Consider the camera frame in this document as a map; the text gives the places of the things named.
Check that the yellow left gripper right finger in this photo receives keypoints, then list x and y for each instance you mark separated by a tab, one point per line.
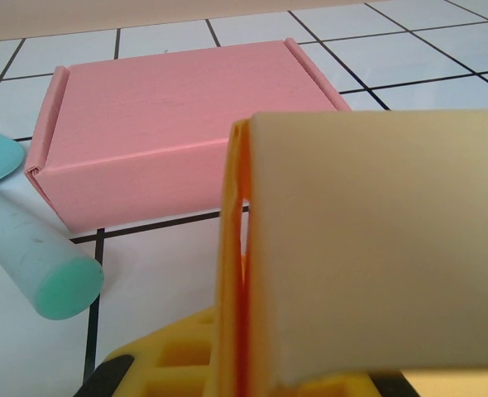
343	384

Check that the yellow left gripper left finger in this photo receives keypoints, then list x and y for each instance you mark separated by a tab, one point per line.
173	355

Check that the yellow paper box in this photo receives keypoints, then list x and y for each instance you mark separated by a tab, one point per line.
372	227

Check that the pink paper box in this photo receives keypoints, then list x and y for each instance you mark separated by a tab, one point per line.
144	116

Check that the blue garden trowel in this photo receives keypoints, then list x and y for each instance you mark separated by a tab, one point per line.
20	248

